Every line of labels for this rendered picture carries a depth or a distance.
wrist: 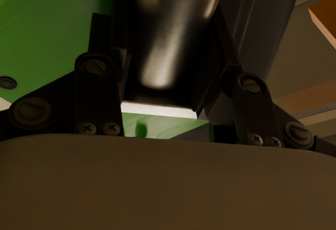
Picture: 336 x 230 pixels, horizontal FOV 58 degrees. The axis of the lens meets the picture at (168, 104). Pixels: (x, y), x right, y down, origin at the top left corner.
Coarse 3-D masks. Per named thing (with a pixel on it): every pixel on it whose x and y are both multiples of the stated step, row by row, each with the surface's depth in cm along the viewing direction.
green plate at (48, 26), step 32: (0, 0) 13; (32, 0) 13; (64, 0) 13; (96, 0) 13; (0, 32) 14; (32, 32) 14; (64, 32) 14; (0, 64) 15; (32, 64) 16; (64, 64) 16; (0, 96) 17; (128, 128) 21; (160, 128) 21; (192, 128) 21
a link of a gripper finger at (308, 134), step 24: (216, 24) 12; (216, 48) 11; (192, 72) 13; (216, 72) 11; (192, 96) 13; (216, 96) 11; (216, 120) 11; (288, 120) 10; (288, 144) 10; (312, 144) 10
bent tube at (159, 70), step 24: (144, 0) 10; (168, 0) 10; (192, 0) 10; (216, 0) 10; (144, 24) 11; (168, 24) 10; (192, 24) 10; (144, 48) 11; (168, 48) 11; (192, 48) 11; (144, 72) 12; (168, 72) 12; (144, 96) 13; (168, 96) 13
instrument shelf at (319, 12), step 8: (328, 0) 66; (312, 8) 67; (320, 8) 65; (328, 8) 64; (312, 16) 68; (320, 16) 63; (328, 16) 62; (320, 24) 63; (328, 24) 60; (328, 32) 59; (328, 40) 62
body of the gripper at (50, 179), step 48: (0, 144) 6; (48, 144) 6; (96, 144) 7; (144, 144) 7; (192, 144) 7; (240, 144) 8; (0, 192) 5; (48, 192) 6; (96, 192) 6; (144, 192) 6; (192, 192) 6; (240, 192) 6; (288, 192) 7
